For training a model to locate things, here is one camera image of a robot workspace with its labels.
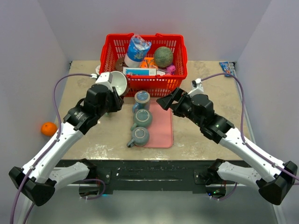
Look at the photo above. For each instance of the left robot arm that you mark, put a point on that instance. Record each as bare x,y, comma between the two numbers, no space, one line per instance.
37,180

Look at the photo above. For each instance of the white blue flat box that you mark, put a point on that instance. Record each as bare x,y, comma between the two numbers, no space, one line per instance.
139,71

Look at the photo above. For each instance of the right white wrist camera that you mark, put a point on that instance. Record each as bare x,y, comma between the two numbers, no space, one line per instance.
197,87

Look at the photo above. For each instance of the dark red mug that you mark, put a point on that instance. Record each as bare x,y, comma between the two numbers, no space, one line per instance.
120,82

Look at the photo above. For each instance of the pink plastic tray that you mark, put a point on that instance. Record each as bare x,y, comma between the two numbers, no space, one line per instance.
160,131

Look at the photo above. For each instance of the orange package in basket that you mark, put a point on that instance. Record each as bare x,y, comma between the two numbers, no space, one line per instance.
148,62

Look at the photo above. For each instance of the blue snack packet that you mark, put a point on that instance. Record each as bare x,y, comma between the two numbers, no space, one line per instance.
226,68

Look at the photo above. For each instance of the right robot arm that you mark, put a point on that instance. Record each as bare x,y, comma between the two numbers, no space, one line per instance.
272,178

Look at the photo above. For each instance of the black labelled paper roll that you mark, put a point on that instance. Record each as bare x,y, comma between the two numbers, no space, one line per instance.
97,69

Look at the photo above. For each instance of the grey blue mug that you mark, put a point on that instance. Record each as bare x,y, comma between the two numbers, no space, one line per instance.
139,137

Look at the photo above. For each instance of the light blue tall mug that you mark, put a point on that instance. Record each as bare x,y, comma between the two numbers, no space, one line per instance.
142,101

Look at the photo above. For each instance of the red plastic shopping basket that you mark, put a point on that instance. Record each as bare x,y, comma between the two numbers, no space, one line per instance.
116,46

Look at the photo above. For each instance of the orange fruit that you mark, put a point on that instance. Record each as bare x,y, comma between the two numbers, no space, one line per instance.
49,129

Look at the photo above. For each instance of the teal green mug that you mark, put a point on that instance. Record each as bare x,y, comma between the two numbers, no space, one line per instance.
142,118

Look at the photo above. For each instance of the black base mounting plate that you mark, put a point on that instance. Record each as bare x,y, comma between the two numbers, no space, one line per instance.
194,176

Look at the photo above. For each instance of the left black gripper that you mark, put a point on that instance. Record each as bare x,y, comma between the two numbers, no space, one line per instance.
116,97

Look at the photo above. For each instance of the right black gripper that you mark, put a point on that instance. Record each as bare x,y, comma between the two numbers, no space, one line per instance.
166,102

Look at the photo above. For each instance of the pink small box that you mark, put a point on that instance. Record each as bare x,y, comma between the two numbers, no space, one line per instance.
171,69

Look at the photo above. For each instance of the green netted melon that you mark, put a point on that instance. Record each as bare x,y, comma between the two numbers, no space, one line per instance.
163,57

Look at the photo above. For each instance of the blue white paper towel roll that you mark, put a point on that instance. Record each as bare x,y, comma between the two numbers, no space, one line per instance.
136,52

